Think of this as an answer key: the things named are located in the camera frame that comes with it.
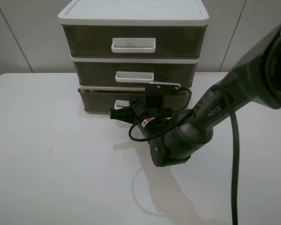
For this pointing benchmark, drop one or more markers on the dark translucent middle drawer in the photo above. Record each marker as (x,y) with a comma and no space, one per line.
(103,74)

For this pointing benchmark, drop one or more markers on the white drawer cabinet frame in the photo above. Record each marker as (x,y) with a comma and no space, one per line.
(158,13)

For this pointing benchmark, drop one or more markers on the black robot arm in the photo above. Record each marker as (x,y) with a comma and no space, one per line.
(174,137)

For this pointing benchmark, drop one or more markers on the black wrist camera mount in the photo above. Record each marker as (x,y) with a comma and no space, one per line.
(155,93)

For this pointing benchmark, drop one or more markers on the dark translucent bottom drawer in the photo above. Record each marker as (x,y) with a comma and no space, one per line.
(103,100)

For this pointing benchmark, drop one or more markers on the dark translucent drawer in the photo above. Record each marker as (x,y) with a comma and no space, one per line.
(103,100)
(103,74)
(171,42)

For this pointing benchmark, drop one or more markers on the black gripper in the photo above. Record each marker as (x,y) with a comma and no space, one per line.
(148,119)

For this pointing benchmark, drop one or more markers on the dark translucent top drawer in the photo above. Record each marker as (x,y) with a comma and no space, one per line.
(171,42)

